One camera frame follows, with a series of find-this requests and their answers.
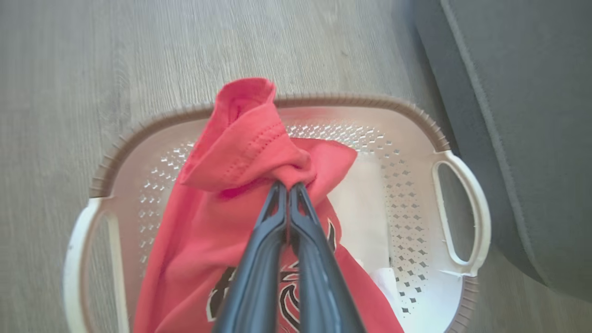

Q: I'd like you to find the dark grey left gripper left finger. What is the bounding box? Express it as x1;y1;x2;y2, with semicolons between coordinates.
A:
212;181;289;333

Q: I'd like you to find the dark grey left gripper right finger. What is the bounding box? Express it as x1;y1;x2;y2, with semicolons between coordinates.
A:
289;182;367;333

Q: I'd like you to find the red printed shirt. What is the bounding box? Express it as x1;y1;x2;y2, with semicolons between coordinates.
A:
133;77;406;333

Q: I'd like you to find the grey fabric sofa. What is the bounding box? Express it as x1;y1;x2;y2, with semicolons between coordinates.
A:
413;0;592;304

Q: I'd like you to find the white cloth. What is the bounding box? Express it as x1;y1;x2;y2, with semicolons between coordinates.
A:
326;152;404;321

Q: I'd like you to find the white laundry basket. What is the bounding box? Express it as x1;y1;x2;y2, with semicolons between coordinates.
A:
62;92;492;333

